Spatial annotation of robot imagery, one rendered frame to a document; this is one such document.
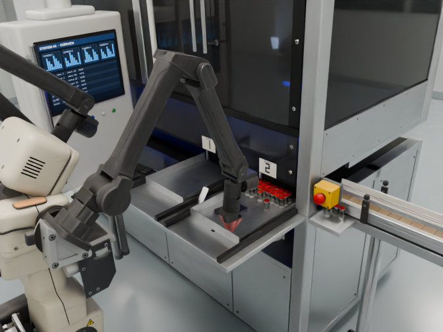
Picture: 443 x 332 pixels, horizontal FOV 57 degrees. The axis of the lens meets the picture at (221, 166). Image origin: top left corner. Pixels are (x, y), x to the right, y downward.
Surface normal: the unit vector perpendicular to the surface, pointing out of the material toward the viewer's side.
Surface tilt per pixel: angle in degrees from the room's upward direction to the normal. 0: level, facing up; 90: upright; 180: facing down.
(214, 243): 0
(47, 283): 90
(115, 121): 90
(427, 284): 0
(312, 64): 90
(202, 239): 0
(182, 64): 93
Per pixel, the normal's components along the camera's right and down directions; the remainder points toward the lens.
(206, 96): 0.69, 0.46
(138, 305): -0.04, -0.89
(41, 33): 0.77, 0.26
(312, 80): -0.73, 0.33
